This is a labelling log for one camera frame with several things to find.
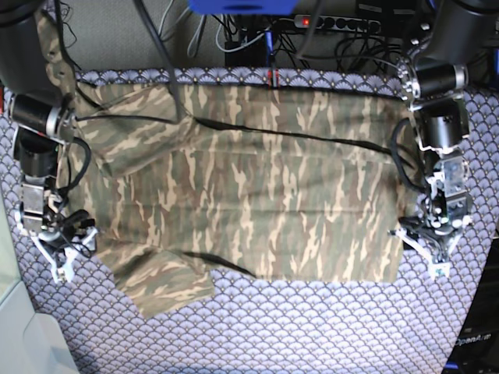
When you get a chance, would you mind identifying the red and black clamp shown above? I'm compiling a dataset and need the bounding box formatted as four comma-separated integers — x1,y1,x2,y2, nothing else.
267,69,280,89

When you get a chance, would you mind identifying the black power strip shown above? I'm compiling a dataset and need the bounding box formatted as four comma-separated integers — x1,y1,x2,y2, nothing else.
316,16,381,35

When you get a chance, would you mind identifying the white plastic bin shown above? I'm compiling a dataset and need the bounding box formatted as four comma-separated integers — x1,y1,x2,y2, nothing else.
1,210,79,373

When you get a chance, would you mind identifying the blue plastic mount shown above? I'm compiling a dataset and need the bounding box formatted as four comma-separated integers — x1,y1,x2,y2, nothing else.
189,0,298,15

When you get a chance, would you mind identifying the purple fan-pattern table cloth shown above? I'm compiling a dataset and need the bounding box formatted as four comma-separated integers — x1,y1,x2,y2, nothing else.
12,68,498,373

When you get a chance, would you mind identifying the camouflage T-shirt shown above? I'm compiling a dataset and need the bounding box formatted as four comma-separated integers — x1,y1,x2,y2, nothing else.
36,12,416,318

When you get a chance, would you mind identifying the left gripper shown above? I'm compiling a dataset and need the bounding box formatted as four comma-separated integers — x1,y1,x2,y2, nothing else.
389,171,472,277

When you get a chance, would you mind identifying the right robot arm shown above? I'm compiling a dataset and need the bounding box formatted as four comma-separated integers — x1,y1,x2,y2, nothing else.
1,1,97,284

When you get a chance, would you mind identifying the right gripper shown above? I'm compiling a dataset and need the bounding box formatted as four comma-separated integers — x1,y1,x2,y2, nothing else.
15,182,98,284

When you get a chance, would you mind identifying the black OpenArm box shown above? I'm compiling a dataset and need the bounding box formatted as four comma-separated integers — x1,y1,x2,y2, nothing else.
442,237,498,373

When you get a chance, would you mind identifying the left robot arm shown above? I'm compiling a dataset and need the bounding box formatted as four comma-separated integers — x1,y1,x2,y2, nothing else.
389,1,498,279

